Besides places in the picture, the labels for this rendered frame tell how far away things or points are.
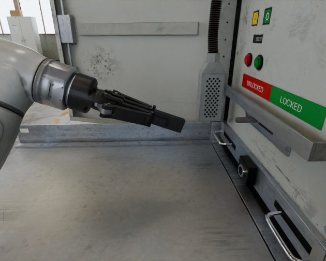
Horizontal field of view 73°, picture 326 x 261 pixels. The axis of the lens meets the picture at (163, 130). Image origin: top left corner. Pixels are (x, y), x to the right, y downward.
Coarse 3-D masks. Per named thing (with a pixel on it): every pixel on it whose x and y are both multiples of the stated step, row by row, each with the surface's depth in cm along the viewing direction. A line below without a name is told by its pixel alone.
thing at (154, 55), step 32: (64, 0) 84; (96, 0) 81; (128, 0) 78; (160, 0) 75; (192, 0) 73; (64, 32) 87; (96, 32) 84; (128, 32) 81; (160, 32) 78; (192, 32) 75; (96, 64) 91; (128, 64) 87; (160, 64) 84; (192, 64) 81; (160, 96) 89; (192, 96) 85
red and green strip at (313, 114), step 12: (252, 84) 55; (264, 84) 49; (264, 96) 49; (276, 96) 44; (288, 96) 41; (288, 108) 41; (300, 108) 37; (312, 108) 34; (324, 108) 32; (312, 120) 34
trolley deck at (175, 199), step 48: (192, 144) 78; (0, 192) 54; (48, 192) 54; (96, 192) 54; (144, 192) 54; (192, 192) 54; (0, 240) 41; (48, 240) 41; (96, 240) 41; (144, 240) 41; (192, 240) 41; (240, 240) 41
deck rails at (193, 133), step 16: (32, 128) 77; (48, 128) 77; (64, 128) 77; (80, 128) 77; (96, 128) 78; (112, 128) 78; (128, 128) 78; (144, 128) 78; (160, 128) 79; (192, 128) 79; (208, 128) 79; (32, 144) 77; (48, 144) 77; (64, 144) 77; (80, 144) 77; (96, 144) 77; (112, 144) 77; (128, 144) 77; (144, 144) 77; (160, 144) 78
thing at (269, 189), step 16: (240, 144) 61; (256, 160) 53; (256, 176) 51; (272, 176) 47; (272, 192) 44; (272, 208) 45; (288, 208) 39; (288, 224) 39; (304, 224) 35; (304, 240) 35; (320, 240) 32; (304, 256) 35
